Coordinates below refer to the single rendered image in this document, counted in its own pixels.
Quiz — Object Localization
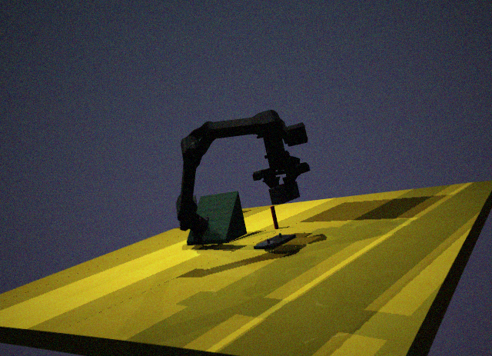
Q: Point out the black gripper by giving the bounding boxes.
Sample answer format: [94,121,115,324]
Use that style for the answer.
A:
[253,148,310,198]

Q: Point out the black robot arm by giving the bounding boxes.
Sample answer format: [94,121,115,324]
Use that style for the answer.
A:
[176,110,308,235]

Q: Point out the dark red cylinder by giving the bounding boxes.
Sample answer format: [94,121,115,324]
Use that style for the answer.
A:
[271,206,279,229]

